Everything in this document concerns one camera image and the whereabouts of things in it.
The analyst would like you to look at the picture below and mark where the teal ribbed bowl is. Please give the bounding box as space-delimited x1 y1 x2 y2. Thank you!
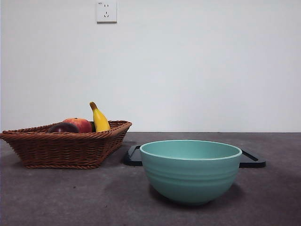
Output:
139 139 243 205

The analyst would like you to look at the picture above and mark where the dark purple plum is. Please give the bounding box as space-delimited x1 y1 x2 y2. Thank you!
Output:
48 122 80 133

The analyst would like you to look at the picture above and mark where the yellow banana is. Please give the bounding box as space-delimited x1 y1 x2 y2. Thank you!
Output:
89 101 111 132

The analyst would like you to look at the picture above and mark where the red yellow apple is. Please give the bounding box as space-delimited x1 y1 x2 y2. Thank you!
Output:
62 117 93 133

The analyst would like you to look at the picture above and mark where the brown wicker basket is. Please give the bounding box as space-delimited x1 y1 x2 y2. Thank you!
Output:
0 120 133 169

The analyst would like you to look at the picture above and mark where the black rectangular tray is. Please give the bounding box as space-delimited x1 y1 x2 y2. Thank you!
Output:
122 145 266 168

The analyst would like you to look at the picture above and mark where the white wall socket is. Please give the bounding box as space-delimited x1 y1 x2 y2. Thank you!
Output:
96 0 118 24

